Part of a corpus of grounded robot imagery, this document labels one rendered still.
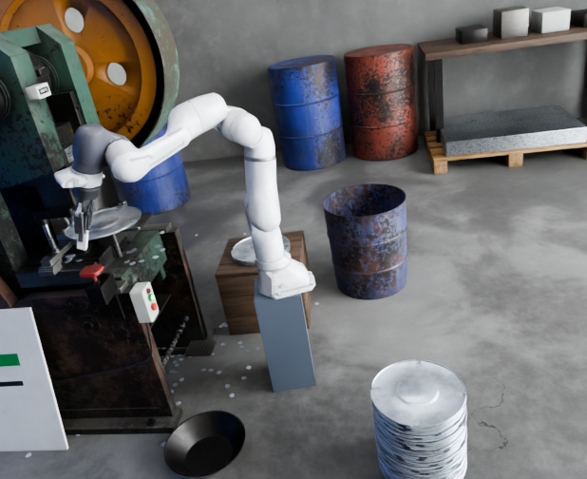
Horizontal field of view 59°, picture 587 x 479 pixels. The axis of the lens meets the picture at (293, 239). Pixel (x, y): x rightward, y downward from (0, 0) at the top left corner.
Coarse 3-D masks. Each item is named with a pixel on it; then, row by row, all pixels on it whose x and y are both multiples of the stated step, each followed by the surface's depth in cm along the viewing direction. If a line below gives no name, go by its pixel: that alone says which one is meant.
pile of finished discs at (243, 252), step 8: (240, 240) 265; (248, 240) 265; (288, 240) 258; (240, 248) 258; (248, 248) 256; (288, 248) 253; (232, 256) 252; (240, 256) 251; (248, 256) 250; (248, 264) 245
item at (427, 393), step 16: (400, 368) 174; (416, 368) 173; (432, 368) 172; (384, 384) 169; (400, 384) 167; (416, 384) 166; (432, 384) 165; (448, 384) 164; (384, 400) 162; (400, 400) 161; (416, 400) 160; (432, 400) 159; (448, 400) 158; (464, 400) 157; (400, 416) 156; (416, 416) 155; (432, 416) 154; (448, 416) 153
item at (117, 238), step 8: (144, 216) 203; (136, 224) 196; (120, 232) 203; (104, 240) 200; (112, 240) 200; (120, 240) 203; (128, 240) 209; (120, 248) 202; (128, 248) 209; (120, 256) 203
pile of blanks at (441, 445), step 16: (384, 416) 157; (464, 416) 161; (384, 432) 161; (400, 432) 155; (416, 432) 152; (432, 432) 152; (448, 432) 154; (464, 432) 162; (384, 448) 165; (400, 448) 158; (416, 448) 155; (432, 448) 155; (448, 448) 156; (464, 448) 165; (384, 464) 169; (400, 464) 161; (416, 464) 158; (432, 464) 157; (448, 464) 159; (464, 464) 167
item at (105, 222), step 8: (112, 208) 215; (120, 208) 215; (128, 208) 213; (136, 208) 211; (96, 216) 211; (104, 216) 209; (112, 216) 206; (120, 216) 207; (128, 216) 205; (136, 216) 204; (72, 224) 206; (96, 224) 201; (104, 224) 199; (112, 224) 199; (120, 224) 198; (128, 224) 197; (72, 232) 199; (88, 232) 196; (96, 232) 195; (104, 232) 194; (112, 232) 193
